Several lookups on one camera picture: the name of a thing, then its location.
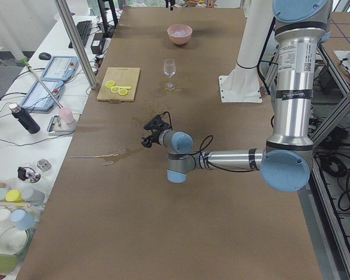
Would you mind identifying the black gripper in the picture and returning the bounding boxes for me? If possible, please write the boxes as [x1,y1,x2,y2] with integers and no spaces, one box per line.
[141,114,172,148]

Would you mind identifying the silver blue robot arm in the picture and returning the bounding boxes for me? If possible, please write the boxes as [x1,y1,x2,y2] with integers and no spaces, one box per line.
[141,1,332,192]

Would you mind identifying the clear wine glass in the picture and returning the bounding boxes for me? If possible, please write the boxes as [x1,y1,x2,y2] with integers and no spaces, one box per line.
[163,58,176,90]

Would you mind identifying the pink bowl of ice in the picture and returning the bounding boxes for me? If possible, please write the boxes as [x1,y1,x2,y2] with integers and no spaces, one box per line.
[167,24,193,46]

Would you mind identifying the middle lemon slice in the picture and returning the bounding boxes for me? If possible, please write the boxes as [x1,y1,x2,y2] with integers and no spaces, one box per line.
[110,86,120,93]

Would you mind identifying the wooden cutting board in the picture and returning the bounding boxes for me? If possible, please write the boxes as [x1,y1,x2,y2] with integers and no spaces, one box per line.
[97,67,141,102]

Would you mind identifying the far lemon slice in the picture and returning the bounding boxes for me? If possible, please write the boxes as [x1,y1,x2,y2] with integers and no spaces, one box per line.
[105,80,116,89]

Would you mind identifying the pink plastic cup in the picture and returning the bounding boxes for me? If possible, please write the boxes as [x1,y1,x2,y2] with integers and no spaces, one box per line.
[59,107,74,124]

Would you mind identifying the far blue teach pendant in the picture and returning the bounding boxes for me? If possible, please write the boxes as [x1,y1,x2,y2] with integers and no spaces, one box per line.
[41,56,79,82]

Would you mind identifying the blue teach pendant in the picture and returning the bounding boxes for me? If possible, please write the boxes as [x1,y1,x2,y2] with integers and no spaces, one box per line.
[41,56,79,82]
[20,81,64,113]

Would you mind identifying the small steel weight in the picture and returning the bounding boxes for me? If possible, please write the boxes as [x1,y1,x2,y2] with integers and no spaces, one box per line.
[36,159,52,172]

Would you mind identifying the near blue teach pendant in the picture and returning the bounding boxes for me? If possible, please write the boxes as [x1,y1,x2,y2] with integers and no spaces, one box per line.
[20,81,64,113]

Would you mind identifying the black keyboard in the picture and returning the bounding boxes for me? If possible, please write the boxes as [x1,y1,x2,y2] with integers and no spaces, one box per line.
[76,20,92,47]

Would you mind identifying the black computer mouse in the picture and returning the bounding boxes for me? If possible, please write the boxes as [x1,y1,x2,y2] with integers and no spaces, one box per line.
[38,52,52,60]

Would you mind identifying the black water bottle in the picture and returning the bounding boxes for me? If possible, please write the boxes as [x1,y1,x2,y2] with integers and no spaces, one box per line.
[9,103,40,134]

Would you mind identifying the metal rod green tip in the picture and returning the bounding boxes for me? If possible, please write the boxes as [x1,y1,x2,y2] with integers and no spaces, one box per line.
[21,58,63,109]

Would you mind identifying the yellow cup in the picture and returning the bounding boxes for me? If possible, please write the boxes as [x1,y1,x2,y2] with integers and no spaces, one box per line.
[5,189,24,203]

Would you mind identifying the light blue cup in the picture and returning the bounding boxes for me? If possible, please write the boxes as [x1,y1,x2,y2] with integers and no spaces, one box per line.
[10,209,35,230]

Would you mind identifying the lemon slice near handle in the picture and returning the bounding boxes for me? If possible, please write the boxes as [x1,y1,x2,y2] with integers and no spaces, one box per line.
[118,89,128,96]

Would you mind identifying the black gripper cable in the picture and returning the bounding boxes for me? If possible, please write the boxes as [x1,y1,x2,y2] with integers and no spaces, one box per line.
[192,135,214,170]

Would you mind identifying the white camera pillar base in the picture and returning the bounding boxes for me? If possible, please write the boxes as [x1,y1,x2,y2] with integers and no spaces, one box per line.
[219,0,274,103]

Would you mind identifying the aluminium frame post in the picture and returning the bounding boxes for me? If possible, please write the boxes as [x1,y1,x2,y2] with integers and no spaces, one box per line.
[54,0,97,89]

